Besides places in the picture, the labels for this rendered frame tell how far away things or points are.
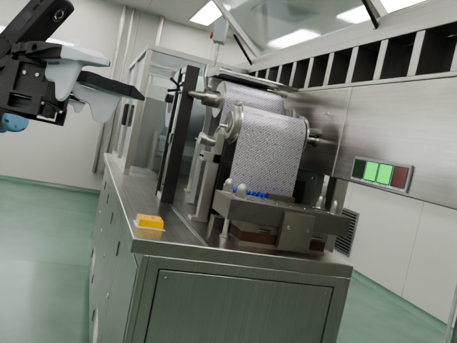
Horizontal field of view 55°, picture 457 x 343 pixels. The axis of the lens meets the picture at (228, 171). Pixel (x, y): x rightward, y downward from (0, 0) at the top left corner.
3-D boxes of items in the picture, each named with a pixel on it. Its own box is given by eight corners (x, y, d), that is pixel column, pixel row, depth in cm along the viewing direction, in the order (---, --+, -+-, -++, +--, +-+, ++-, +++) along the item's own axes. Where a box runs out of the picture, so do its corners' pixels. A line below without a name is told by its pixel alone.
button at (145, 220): (135, 221, 130) (137, 213, 130) (158, 224, 132) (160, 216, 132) (137, 226, 124) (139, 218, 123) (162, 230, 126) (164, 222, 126)
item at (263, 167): (226, 192, 145) (237, 137, 143) (290, 203, 152) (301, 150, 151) (226, 192, 144) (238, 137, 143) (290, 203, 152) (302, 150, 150)
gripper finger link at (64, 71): (99, 107, 46) (55, 105, 52) (113, 52, 46) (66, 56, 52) (73, 97, 43) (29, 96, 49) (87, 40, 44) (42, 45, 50)
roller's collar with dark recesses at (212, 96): (199, 104, 173) (202, 88, 172) (214, 107, 175) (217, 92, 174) (203, 104, 167) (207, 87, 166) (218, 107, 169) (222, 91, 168)
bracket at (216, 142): (186, 216, 154) (203, 130, 152) (203, 219, 156) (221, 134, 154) (189, 220, 149) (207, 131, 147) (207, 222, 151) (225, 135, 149)
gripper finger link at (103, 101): (129, 132, 63) (63, 113, 58) (139, 92, 63) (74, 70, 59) (137, 131, 60) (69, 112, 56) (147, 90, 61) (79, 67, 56)
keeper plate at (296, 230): (275, 246, 130) (282, 210, 129) (305, 250, 133) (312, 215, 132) (278, 249, 127) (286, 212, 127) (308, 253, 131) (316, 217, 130)
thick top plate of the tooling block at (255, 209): (211, 207, 139) (215, 188, 139) (321, 224, 152) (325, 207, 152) (226, 219, 124) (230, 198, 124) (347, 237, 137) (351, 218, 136)
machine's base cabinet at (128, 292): (86, 262, 356) (105, 157, 351) (164, 270, 377) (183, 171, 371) (77, 565, 118) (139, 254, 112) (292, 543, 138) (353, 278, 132)
